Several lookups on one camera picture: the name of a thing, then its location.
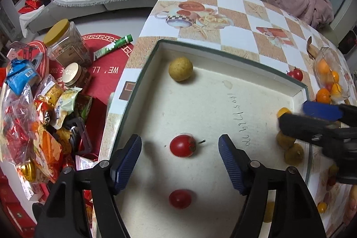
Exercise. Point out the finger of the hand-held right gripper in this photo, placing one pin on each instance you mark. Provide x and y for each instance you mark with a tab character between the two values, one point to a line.
320	111
301	126

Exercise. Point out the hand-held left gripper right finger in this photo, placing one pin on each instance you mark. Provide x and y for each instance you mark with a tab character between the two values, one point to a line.
231	162

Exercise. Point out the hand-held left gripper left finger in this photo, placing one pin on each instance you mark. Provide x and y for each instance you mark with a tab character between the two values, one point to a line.
128	162

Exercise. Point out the red cherry tomato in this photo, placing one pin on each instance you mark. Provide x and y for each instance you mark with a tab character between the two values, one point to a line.
331	180
180	198
295	75
182	145

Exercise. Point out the white cardboard tray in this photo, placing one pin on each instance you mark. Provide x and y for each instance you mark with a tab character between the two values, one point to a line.
195	109

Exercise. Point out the round yellow-brown fruit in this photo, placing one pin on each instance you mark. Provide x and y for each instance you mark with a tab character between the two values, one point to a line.
180	68

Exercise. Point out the orange mandarin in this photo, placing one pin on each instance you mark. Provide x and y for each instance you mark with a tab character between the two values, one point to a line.
323	95
337	89
323	67
334	77

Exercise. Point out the yellow-green longan fruit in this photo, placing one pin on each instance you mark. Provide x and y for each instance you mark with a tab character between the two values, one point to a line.
333	169
294	155
283	141

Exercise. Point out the clear glass bowl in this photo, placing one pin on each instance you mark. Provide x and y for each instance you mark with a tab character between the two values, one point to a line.
326	54

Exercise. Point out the small yellow cherry tomato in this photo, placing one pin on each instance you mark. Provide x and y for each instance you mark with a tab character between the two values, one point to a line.
322	207

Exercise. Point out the black plastic holder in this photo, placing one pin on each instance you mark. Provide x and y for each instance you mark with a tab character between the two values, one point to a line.
79	126

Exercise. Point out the long wooden stick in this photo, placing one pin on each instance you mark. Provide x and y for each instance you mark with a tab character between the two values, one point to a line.
310	48

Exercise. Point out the pile of snack packets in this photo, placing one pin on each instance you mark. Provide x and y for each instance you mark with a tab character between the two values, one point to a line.
47	121

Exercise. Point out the small jar with gold lid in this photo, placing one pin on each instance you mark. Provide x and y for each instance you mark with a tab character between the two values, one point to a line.
71	73

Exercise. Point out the green tube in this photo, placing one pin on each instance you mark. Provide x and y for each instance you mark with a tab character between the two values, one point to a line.
117	44

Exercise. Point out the red cardboard box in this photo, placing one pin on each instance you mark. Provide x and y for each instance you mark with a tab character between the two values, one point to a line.
14	211

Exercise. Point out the plastic jar with yellow lid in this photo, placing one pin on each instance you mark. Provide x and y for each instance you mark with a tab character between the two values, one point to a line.
69	48

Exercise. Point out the blue snack packet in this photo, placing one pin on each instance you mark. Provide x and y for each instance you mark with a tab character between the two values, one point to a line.
21	75

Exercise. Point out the light grey sofa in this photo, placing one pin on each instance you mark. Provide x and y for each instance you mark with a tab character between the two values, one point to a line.
83	15

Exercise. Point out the red packets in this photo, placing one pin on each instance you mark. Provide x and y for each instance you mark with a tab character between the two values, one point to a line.
30	3

